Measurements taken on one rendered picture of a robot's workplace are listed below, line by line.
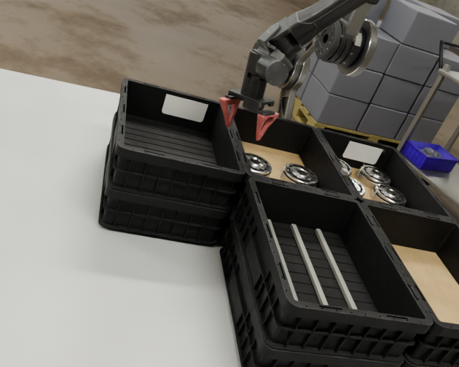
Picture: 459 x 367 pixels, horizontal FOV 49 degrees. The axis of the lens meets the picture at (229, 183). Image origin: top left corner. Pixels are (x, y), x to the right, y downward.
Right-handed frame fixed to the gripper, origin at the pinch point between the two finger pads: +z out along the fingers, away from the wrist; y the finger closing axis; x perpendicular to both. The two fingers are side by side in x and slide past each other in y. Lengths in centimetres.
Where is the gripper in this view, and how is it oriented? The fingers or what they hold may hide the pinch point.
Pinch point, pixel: (243, 129)
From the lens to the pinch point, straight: 128.5
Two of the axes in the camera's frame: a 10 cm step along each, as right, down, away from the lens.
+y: 7.7, 4.0, -5.0
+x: 6.0, -1.9, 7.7
